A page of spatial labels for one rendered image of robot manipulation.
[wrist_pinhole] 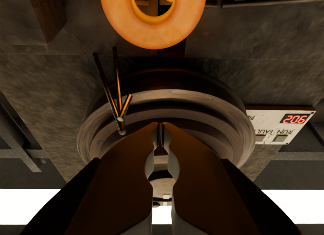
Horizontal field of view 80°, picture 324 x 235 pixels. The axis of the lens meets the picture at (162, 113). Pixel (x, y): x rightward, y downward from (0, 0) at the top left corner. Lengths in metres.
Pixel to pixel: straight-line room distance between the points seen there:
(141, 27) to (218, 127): 0.26
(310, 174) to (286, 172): 0.95
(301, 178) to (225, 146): 9.12
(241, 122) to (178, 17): 0.27
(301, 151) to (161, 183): 6.16
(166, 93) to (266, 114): 0.40
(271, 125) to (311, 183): 8.97
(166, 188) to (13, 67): 0.50
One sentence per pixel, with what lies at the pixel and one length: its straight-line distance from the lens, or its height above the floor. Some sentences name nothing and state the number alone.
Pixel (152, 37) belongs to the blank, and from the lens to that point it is 0.35.
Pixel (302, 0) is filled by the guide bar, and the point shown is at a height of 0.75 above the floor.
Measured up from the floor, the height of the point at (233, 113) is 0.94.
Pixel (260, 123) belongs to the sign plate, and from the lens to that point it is 0.72.
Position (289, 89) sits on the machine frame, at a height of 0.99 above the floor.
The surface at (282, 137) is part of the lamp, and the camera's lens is 0.82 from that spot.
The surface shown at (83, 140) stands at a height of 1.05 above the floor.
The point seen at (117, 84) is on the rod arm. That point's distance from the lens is 0.37.
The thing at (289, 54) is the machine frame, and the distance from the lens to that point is 0.53.
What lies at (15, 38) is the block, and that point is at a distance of 0.38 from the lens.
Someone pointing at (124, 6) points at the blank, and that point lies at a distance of 0.33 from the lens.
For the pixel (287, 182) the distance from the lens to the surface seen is 9.16.
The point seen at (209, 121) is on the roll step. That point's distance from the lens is 0.42.
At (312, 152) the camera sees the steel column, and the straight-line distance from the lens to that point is 6.76.
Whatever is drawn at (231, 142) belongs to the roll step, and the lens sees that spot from 0.50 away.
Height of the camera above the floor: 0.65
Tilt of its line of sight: 46 degrees up
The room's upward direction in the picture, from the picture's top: 177 degrees counter-clockwise
